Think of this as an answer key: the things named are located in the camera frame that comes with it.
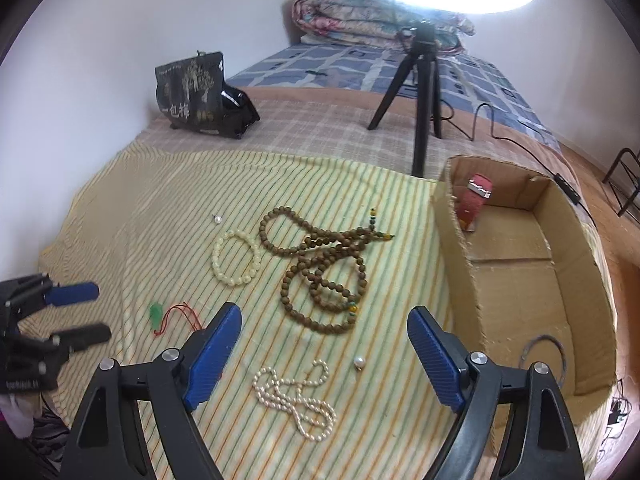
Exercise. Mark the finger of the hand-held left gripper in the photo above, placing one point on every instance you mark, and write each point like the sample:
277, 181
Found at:
72, 292
85, 336

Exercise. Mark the brown plaid mat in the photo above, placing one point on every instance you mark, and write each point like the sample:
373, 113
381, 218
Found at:
310, 120

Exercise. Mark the dark thin bangle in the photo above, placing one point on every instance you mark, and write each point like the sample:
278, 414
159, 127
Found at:
562, 355

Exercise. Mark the folded floral quilt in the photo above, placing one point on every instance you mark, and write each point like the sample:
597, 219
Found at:
350, 15

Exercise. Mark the cardboard box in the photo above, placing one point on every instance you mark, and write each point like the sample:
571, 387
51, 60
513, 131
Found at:
515, 280

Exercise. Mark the yellow striped blanket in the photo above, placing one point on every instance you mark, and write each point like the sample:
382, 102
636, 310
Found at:
150, 210

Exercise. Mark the person's patterned clothing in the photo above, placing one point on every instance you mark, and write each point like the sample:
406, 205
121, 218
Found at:
47, 435

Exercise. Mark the black tripod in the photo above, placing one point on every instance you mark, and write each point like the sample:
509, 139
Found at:
425, 110

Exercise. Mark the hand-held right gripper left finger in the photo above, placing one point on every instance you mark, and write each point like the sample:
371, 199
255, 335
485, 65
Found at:
215, 355

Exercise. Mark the large pearl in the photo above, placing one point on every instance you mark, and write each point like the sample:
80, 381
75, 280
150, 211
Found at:
358, 363

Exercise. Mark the black printed bag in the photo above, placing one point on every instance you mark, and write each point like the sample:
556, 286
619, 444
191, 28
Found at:
195, 95

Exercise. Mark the blue patterned bedsheet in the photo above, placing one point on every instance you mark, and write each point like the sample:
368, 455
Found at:
340, 67

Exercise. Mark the small red box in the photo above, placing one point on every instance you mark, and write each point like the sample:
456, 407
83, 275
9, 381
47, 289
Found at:
470, 205

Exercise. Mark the black metal shoe rack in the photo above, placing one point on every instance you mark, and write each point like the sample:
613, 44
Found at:
622, 185

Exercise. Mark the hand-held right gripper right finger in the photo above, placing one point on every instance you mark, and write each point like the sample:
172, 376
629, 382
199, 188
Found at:
435, 355

